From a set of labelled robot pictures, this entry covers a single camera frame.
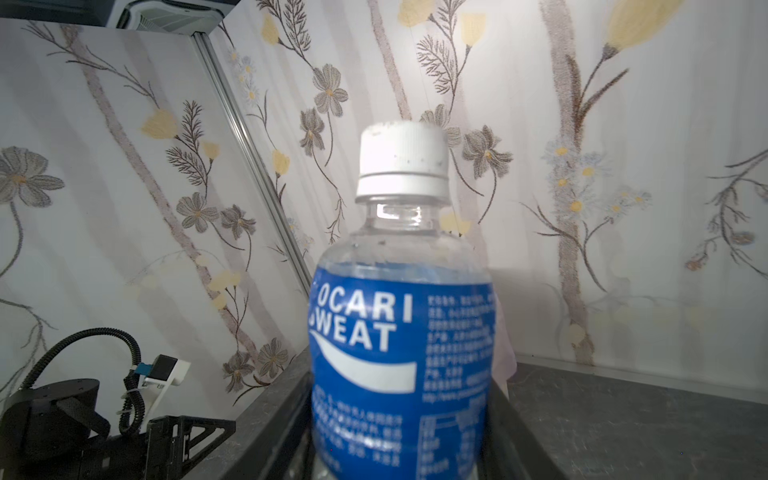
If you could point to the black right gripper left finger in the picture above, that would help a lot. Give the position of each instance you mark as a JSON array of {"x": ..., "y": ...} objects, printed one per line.
[{"x": 259, "y": 429}]

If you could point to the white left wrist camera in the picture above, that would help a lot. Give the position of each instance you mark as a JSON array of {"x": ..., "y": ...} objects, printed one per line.
[{"x": 155, "y": 380}]

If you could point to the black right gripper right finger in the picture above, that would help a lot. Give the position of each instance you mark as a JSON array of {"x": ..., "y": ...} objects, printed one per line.
[{"x": 509, "y": 448}]

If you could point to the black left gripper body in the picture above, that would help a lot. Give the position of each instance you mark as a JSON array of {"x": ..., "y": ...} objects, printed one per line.
[{"x": 116, "y": 457}]

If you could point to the Pocari Sweat bottle white cap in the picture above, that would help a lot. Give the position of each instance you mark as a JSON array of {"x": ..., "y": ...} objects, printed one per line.
[{"x": 401, "y": 323}]

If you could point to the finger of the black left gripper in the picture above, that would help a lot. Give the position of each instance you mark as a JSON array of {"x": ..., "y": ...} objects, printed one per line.
[{"x": 177, "y": 444}]

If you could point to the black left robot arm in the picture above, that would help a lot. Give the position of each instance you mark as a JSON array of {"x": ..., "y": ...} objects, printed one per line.
[{"x": 55, "y": 432}]

